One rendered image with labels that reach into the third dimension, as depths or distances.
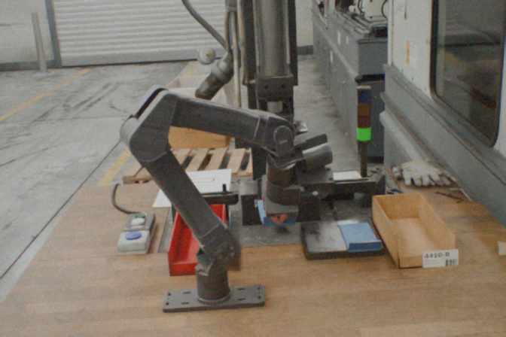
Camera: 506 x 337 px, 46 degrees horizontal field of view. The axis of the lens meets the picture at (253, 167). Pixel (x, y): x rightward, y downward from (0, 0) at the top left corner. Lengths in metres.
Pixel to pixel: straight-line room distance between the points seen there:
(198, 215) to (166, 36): 9.76
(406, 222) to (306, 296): 0.41
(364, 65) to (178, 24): 6.56
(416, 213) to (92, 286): 0.79
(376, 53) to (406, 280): 3.39
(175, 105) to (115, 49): 10.01
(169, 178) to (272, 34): 0.50
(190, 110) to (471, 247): 0.73
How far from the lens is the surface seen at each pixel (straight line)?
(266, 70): 1.43
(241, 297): 1.20
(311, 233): 1.43
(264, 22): 1.42
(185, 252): 1.41
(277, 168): 1.14
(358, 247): 1.33
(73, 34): 11.20
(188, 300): 1.21
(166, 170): 1.06
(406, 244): 1.42
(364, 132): 1.67
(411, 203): 1.54
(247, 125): 1.09
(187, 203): 1.09
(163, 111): 1.02
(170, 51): 10.83
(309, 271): 1.31
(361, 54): 4.54
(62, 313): 1.27
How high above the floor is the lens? 1.52
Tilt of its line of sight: 19 degrees down
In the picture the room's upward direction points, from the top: 4 degrees counter-clockwise
